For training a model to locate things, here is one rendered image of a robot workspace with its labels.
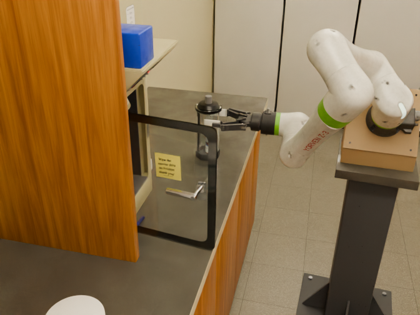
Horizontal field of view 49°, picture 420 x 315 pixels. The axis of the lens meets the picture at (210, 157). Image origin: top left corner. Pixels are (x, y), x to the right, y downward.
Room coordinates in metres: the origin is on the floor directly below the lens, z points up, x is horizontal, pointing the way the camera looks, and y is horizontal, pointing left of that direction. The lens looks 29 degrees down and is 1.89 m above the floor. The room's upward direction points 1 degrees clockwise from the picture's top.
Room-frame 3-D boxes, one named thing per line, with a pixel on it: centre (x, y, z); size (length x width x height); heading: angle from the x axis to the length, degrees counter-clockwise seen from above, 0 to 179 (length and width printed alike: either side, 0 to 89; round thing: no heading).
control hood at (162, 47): (1.31, 0.19, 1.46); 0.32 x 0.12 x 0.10; 167
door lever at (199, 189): (1.06, 0.07, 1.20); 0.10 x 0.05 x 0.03; 69
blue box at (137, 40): (1.21, 0.22, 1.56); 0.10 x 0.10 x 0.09; 77
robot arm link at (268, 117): (1.70, -0.23, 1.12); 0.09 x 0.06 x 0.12; 168
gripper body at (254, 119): (1.71, -0.16, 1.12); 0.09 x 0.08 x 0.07; 78
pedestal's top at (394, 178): (1.75, -0.71, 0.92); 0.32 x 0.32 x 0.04; 73
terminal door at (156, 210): (1.12, 0.13, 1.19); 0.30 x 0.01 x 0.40; 69
